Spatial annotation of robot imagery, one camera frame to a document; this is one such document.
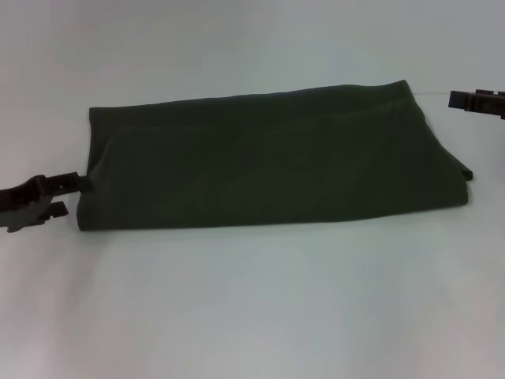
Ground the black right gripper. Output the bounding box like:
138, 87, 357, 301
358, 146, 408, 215
447, 89, 505, 120

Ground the dark green t-shirt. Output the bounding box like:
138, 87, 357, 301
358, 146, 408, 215
77, 80, 474, 233

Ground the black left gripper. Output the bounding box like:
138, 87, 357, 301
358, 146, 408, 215
0, 171, 93, 235

